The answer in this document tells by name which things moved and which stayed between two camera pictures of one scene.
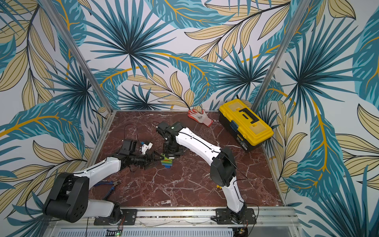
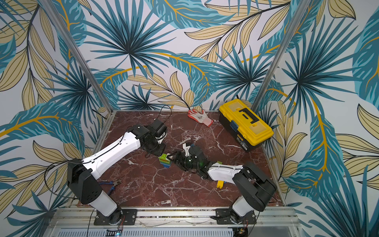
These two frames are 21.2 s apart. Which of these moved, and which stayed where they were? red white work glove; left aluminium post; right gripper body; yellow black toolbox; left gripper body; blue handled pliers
Moved: right gripper body; left gripper body
Stayed: yellow black toolbox; left aluminium post; red white work glove; blue handled pliers
